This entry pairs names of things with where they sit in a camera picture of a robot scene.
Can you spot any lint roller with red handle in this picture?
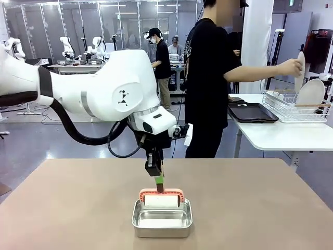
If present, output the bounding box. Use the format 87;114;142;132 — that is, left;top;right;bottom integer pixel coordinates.
139;183;186;209

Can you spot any black stand with white camera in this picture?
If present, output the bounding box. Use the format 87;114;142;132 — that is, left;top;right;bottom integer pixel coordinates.
273;30;286;89

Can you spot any rectangular metal tin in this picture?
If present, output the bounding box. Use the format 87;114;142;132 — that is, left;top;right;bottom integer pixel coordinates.
131;199;194;239

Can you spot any person's right forearm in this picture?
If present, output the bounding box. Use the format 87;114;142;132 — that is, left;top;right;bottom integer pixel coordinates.
247;62;287;79

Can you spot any grey door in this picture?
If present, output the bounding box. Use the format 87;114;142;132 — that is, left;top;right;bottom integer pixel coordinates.
282;11;313;79

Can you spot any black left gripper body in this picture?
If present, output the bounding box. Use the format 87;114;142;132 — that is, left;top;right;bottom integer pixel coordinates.
134;131;172;157

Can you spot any seated person in grey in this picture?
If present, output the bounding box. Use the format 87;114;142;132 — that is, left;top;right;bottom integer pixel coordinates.
168;36;185;57

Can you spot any tall white panel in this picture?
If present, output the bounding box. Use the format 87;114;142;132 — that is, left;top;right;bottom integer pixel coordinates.
241;0;274;95

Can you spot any dark brown serving tray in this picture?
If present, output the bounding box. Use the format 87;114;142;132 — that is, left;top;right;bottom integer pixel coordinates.
228;103;279;123

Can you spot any dark red jacket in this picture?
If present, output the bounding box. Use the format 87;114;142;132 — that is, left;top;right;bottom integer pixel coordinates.
304;32;333;73

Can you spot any person with cap and mask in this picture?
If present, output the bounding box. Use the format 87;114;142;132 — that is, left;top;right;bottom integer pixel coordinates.
144;27;172;111

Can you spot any white cutlery holder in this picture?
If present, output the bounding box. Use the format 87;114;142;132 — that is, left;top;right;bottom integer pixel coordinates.
264;91;284;101

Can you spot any wood-top lab table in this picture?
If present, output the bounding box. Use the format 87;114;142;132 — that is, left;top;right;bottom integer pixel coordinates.
48;61;112;70

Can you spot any left arm white wrist camera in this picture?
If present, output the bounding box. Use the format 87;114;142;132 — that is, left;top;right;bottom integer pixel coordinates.
169;123;195;147

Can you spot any thin black cable loop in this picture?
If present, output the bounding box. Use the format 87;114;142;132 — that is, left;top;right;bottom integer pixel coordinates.
107;122;143;158

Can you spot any left arm black cable sleeve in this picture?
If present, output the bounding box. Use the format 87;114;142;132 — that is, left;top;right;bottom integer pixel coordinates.
0;91;128;146

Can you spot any person in black t-shirt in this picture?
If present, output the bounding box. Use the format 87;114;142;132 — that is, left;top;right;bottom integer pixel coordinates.
184;0;250;159

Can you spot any tan board corner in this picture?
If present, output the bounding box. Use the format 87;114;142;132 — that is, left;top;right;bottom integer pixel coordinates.
0;182;12;204

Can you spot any white rounded side table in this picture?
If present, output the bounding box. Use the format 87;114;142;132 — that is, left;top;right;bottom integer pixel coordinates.
227;93;333;172

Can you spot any white wire dish rack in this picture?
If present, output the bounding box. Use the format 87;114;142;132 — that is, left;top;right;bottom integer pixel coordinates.
261;89;332;123

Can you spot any black clothes rack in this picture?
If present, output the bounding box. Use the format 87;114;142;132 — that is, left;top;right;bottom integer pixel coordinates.
301;29;333;86

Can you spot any person's right hand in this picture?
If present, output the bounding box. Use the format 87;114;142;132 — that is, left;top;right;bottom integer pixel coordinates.
283;57;304;78

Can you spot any black camera tripod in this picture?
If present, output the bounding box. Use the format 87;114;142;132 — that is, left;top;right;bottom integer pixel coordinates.
111;33;120;52

